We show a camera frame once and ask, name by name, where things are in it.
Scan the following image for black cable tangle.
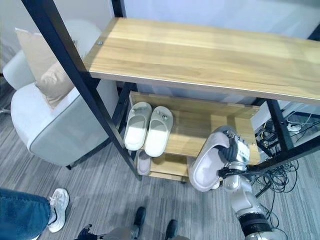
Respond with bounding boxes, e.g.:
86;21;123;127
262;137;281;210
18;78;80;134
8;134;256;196
249;156;301;240

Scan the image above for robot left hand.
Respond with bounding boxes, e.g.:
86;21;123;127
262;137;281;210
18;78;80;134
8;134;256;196
74;223;101;240

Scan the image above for person's white sneaker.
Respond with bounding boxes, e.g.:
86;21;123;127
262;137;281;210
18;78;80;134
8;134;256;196
47;188;70;234

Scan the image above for narrow wooden rack shelf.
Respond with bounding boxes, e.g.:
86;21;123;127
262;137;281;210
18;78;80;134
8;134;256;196
134;149;191;183

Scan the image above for long wooden rack board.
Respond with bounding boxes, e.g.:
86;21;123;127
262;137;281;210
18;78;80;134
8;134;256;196
83;17;320;102

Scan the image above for cream slipper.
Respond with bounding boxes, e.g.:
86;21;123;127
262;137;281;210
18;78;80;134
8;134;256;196
144;105;174;158
124;101;153;151

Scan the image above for person's leg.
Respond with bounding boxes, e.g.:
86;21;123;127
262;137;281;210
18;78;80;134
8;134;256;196
0;187;53;240

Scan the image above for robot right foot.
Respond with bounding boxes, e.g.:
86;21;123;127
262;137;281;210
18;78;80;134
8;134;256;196
166;219;179;239

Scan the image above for black metal rack frame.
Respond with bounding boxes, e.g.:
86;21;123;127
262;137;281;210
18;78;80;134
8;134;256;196
21;0;320;186

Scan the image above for beige cushion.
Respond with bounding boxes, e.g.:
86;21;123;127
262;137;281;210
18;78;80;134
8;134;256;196
14;27;76;109

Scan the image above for wide wooden rack shelf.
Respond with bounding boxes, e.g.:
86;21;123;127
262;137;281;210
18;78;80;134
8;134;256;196
128;91;262;166

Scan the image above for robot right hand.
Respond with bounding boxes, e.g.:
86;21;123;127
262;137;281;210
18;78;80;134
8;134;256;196
216;126;251;169

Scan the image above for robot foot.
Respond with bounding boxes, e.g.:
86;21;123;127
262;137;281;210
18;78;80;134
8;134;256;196
166;219;179;239
133;206;147;227

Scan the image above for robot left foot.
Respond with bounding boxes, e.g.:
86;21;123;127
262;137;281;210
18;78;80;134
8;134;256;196
133;206;147;227

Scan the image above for white cable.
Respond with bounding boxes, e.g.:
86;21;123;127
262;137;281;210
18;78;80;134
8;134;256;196
287;111;314;126

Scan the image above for grey plush slipper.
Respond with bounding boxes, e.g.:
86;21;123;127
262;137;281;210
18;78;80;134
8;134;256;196
188;126;238;193
136;149;153;176

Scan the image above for white armchair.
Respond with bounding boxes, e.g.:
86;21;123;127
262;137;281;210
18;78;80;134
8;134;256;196
2;19;121;171

